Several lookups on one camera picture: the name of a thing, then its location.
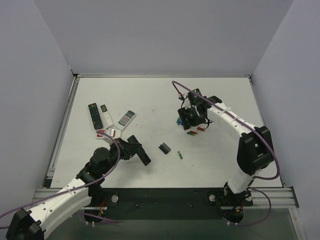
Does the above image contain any grey and white remote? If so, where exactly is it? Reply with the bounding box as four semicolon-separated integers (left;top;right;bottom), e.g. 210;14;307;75
117;110;136;131

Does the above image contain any black multi-button remote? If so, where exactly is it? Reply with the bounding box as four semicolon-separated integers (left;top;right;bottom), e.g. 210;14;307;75
88;103;103;130

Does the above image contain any purple cable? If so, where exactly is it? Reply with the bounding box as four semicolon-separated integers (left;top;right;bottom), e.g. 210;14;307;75
0;131;122;230
171;80;281;227

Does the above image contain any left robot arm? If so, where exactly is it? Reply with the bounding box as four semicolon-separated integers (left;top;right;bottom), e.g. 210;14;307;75
5;135;151;240

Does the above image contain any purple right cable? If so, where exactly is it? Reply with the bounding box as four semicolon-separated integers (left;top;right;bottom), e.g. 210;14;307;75
171;80;281;227

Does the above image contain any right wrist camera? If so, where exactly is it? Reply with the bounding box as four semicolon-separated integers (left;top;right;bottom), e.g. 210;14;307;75
177;92;189;101

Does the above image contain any red and white remote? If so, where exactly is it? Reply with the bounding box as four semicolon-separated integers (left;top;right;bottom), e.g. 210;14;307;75
96;129;105;139

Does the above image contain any black battery cover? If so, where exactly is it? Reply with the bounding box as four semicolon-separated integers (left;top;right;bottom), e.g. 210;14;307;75
158;143;171;155

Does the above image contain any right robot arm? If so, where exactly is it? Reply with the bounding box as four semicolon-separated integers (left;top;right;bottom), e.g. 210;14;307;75
177;88;274;203

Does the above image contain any green yellow-tip battery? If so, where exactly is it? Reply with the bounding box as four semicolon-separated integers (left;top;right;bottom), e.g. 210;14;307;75
177;151;183;160

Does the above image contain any slim white remote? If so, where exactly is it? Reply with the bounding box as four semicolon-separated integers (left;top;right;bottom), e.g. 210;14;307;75
100;104;114;127

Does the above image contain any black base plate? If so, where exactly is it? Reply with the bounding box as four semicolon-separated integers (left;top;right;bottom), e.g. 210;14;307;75
80;187;253;223

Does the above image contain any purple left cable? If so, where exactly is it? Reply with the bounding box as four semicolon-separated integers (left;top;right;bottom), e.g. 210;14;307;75
0;131;122;230

